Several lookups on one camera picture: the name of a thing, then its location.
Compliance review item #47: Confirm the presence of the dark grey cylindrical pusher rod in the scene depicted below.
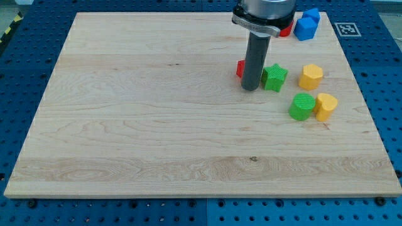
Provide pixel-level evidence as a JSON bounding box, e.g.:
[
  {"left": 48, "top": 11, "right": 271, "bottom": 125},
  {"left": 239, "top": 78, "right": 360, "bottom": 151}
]
[{"left": 241, "top": 32, "right": 271, "bottom": 91}]

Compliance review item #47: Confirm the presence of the blue cube block rear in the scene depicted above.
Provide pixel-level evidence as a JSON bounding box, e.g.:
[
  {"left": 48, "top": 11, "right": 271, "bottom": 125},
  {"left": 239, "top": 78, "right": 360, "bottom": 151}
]
[{"left": 302, "top": 8, "right": 321, "bottom": 24}]

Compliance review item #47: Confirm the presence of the yellow hexagon block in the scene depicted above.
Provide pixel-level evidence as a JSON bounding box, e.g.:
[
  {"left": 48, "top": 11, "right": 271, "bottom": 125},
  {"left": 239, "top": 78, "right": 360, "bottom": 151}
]
[{"left": 298, "top": 64, "right": 323, "bottom": 90}]

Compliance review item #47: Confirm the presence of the light wooden board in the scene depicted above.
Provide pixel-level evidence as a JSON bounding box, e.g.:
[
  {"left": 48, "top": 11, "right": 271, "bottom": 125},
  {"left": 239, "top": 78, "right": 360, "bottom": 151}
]
[{"left": 4, "top": 13, "right": 401, "bottom": 199}]

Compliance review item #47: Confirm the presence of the yellow black hazard tape strip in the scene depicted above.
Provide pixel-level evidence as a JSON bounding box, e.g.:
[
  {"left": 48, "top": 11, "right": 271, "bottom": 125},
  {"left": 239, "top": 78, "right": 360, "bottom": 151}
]
[{"left": 1, "top": 11, "right": 24, "bottom": 45}]

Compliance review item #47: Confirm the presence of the red star block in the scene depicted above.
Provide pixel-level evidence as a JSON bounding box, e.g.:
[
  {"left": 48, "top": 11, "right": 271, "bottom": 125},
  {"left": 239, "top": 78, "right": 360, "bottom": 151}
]
[{"left": 236, "top": 60, "right": 245, "bottom": 78}]

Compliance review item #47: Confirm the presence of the green cylinder block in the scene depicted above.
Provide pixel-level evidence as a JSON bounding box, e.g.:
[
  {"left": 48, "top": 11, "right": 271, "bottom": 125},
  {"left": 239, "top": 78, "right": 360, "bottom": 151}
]
[{"left": 288, "top": 93, "right": 315, "bottom": 121}]

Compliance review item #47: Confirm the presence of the yellow heart block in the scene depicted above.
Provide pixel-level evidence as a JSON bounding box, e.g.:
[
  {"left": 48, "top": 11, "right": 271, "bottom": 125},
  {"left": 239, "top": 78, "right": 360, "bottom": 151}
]
[{"left": 313, "top": 93, "right": 338, "bottom": 122}]

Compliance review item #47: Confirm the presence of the blue pentagon block front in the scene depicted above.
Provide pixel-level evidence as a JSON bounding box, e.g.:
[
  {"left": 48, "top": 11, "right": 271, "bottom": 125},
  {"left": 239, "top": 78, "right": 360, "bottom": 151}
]
[{"left": 293, "top": 17, "right": 318, "bottom": 41}]

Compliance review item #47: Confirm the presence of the green star block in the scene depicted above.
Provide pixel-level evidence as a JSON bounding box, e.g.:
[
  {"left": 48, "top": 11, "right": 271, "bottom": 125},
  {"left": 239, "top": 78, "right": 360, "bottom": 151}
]
[{"left": 261, "top": 63, "right": 288, "bottom": 92}]

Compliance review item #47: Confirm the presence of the red block behind arm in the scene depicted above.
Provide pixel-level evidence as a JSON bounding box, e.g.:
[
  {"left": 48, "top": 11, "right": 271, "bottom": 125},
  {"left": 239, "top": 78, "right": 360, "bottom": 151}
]
[{"left": 280, "top": 20, "right": 294, "bottom": 37}]

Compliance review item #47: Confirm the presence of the white fiducial marker tag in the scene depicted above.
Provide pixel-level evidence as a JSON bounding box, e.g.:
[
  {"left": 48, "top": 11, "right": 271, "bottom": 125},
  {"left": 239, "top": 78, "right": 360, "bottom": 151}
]
[{"left": 334, "top": 22, "right": 361, "bottom": 37}]

